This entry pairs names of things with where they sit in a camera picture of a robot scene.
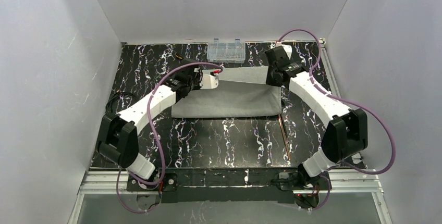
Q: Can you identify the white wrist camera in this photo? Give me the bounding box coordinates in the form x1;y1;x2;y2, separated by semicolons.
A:
200;73;219;90
275;42;293;59

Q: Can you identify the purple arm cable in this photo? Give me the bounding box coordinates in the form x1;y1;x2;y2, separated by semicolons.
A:
276;29;397;211
115;61;224;214

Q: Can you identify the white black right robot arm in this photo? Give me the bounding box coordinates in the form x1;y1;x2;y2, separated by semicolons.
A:
265;45;368;181

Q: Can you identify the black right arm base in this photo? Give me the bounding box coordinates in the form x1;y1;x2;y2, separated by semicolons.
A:
272;166;332;192

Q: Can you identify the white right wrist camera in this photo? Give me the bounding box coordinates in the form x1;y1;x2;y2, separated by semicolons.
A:
275;42;293;59

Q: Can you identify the clear plastic compartment box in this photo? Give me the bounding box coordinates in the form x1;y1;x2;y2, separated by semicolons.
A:
206;39;245;64

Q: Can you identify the black copper spoon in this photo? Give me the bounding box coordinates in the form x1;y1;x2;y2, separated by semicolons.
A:
278;114;291;161

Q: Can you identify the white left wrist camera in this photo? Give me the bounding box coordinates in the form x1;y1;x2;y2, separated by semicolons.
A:
200;73;219;90

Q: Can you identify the grey cloth napkin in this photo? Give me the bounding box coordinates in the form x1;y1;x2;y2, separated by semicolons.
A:
171;66;282;118

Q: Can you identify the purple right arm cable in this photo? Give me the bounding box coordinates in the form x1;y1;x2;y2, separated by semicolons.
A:
276;29;397;211

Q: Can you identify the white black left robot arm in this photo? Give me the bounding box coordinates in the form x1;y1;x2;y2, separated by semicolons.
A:
96;63;203;185

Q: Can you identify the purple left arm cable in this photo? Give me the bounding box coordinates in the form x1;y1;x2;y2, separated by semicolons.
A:
115;61;224;214

